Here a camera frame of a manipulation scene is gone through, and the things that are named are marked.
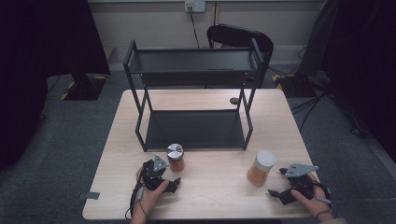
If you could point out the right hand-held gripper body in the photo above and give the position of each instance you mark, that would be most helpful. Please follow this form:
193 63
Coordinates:
300 170

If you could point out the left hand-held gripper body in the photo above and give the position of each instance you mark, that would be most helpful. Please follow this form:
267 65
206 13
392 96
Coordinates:
151 174

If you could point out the silver-lid glass jar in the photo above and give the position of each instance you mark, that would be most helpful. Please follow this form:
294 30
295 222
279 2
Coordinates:
176 161

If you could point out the white-lid glass jar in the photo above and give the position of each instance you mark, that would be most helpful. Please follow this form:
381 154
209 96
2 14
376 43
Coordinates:
260 172

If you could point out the black metal shelf rack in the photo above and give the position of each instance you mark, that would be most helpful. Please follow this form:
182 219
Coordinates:
194 129

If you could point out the person's left hand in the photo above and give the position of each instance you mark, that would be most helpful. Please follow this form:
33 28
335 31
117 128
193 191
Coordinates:
149 199

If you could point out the person's right hand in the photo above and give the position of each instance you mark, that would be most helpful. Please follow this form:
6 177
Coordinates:
319 205

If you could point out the grey tape strip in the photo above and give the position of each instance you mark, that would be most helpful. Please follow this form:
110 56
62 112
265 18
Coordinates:
92 195

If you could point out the small black round disc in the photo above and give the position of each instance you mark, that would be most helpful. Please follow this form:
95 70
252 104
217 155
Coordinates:
234 100

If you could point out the dark curtain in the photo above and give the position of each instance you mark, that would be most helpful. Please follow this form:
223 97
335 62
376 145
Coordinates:
367 62
37 62

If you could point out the dark monitor on stand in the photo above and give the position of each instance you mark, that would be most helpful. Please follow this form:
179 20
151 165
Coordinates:
317 40

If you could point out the black chair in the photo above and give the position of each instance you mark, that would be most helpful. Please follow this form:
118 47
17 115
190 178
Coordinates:
236 35

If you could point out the white wall socket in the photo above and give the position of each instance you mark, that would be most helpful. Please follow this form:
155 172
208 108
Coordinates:
195 5

